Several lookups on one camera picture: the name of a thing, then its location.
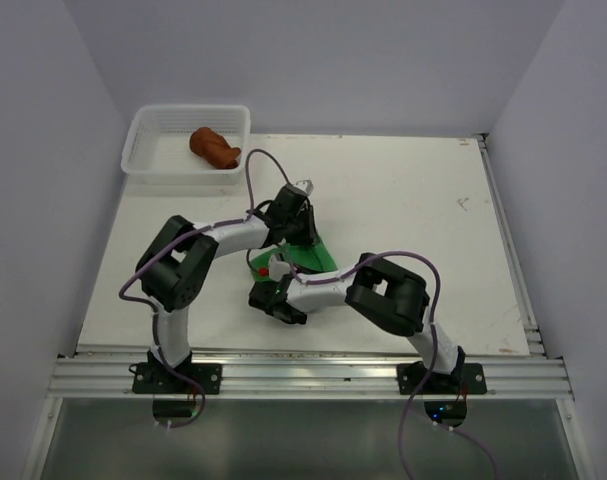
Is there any green towel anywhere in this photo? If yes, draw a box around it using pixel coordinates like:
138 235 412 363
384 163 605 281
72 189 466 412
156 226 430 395
245 240 337 282

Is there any brown towel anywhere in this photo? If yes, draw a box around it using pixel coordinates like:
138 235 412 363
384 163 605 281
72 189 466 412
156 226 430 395
189 127 241 170

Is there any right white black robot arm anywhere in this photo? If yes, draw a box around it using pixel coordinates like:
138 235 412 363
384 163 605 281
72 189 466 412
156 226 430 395
248 251 466 393

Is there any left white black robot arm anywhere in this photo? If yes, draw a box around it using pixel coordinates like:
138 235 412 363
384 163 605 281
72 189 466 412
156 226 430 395
135 180 319 393

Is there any white plastic basket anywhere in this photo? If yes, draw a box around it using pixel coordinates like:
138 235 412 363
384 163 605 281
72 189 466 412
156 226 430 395
121 104 251 186

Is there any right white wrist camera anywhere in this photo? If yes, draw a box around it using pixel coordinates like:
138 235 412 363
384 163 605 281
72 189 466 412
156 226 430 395
268 253 291 282

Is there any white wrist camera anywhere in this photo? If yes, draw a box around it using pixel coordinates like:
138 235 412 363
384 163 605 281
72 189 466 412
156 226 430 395
294 179 314 196
268 253 291 282

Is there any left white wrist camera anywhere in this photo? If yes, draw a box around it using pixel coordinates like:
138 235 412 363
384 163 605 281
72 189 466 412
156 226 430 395
294 179 314 196

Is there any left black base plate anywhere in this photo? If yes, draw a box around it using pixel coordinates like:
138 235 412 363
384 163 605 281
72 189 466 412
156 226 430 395
128 362 222 395

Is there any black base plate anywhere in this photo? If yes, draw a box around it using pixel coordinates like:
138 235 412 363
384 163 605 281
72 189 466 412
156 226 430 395
396 362 488 396
128 362 222 395

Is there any aluminium mounting rail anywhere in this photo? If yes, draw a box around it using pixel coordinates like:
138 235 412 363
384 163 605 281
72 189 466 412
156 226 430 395
46 350 573 400

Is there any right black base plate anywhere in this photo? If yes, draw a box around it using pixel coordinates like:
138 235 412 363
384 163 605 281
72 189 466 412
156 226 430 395
396 362 488 396

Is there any right side aluminium rail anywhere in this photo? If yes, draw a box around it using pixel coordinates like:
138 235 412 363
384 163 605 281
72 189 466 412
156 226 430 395
475 134 547 358

